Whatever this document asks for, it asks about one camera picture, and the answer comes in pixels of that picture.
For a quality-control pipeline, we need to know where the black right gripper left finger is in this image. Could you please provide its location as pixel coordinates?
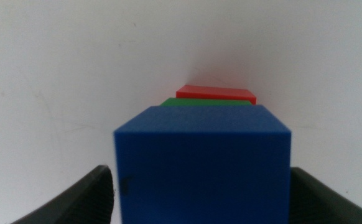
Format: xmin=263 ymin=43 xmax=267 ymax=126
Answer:
xmin=11 ymin=164 xmax=115 ymax=224

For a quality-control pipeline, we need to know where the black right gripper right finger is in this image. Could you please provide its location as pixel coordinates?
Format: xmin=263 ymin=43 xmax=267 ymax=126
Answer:
xmin=289 ymin=167 xmax=362 ymax=224

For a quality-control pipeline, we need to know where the green cube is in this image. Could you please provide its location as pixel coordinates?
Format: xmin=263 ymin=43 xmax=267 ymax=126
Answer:
xmin=159 ymin=96 xmax=253 ymax=108

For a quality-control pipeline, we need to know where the red cube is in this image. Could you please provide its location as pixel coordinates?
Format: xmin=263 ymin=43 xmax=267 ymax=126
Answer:
xmin=175 ymin=84 xmax=258 ymax=106

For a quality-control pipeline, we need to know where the blue cube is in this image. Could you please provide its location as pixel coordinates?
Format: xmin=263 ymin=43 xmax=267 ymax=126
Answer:
xmin=113 ymin=105 xmax=292 ymax=224

